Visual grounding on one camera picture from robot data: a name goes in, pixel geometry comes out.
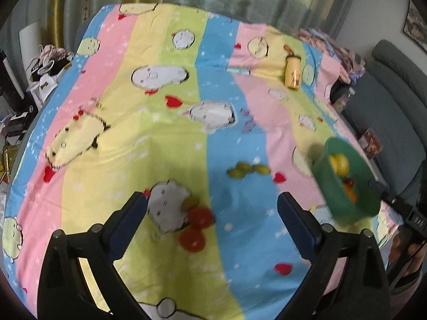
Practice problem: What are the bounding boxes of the white and black bags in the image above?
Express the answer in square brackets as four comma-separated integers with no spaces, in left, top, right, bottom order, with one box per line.
[25,44,74,102]

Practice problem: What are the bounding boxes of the yellow cartoon bottle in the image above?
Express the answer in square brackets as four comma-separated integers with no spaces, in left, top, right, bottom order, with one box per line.
[283,44,302,89]

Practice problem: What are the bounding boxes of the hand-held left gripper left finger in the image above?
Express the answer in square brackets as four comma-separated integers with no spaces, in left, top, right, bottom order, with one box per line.
[37,191,149,320]

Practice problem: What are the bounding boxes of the gold box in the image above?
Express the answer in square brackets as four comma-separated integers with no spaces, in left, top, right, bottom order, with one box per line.
[0,145,21,181]

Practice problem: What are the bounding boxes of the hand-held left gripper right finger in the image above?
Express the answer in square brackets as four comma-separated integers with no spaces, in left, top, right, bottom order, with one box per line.
[278,191,391,320]

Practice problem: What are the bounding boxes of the person's right hand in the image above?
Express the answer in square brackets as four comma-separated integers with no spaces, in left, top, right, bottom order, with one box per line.
[389,235,426,275]

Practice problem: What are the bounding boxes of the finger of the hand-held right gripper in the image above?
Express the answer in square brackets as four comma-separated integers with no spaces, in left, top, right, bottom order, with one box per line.
[369,179,415,215]

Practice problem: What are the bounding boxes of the yellow lemon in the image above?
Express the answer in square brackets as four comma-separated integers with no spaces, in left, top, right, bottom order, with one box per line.
[329,153,350,178]

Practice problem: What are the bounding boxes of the striped cartoon bedsheet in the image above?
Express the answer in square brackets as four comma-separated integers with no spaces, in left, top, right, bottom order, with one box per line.
[3,3,394,320]

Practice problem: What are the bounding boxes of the green plastic bowl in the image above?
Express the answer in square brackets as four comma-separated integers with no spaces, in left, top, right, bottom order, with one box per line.
[312,137,381,225]

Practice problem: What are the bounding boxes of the stack of folded cloths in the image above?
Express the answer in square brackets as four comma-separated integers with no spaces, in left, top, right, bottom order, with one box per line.
[297,28,366,84]

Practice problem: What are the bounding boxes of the black stand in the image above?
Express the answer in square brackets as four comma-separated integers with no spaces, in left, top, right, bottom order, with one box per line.
[0,50,27,114]

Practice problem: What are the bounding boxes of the clear box of red snacks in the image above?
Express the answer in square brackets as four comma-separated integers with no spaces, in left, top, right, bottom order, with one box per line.
[359,128,382,159]

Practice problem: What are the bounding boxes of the framed wall picture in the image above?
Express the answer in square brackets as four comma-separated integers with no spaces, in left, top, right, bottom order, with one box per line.
[404,0,427,44]

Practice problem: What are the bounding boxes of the grey sofa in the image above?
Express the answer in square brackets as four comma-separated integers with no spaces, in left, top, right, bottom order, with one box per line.
[334,39,427,201]

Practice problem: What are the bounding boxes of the clear plastic bottle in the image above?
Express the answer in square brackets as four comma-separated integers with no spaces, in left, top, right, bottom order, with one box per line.
[334,88,355,112]

